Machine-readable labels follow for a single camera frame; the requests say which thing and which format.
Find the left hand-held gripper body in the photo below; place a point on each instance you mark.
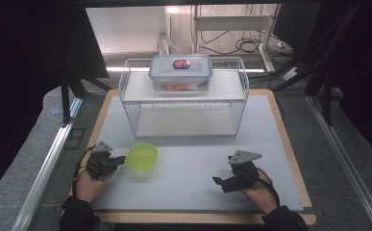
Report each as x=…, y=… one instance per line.
x=100, y=160

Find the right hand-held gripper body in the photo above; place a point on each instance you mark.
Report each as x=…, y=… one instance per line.
x=243, y=173

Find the green round lidded container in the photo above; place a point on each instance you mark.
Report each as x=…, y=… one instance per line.
x=142, y=156

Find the clear food container blue seal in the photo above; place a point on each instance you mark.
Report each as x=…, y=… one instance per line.
x=180, y=75

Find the person's right hand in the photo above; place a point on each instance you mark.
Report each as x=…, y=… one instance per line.
x=260, y=197

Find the person's left hand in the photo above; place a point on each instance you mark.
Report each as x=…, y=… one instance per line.
x=89, y=189

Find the pale grey table mat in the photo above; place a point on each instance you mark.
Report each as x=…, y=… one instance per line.
x=190, y=179

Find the wooden table board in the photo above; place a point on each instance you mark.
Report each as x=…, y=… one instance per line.
x=294, y=154

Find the black metal stand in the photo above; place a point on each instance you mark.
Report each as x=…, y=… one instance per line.
x=65, y=102

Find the white power strip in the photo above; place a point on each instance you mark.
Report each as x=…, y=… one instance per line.
x=291, y=73

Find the black curtain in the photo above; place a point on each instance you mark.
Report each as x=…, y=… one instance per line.
x=29, y=64

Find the white cabinet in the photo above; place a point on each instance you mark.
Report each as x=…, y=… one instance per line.
x=126, y=30

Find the aluminium rail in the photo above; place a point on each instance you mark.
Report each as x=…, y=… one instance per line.
x=45, y=170
x=347, y=163

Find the white desk frame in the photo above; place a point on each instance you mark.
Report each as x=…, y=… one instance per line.
x=231, y=23

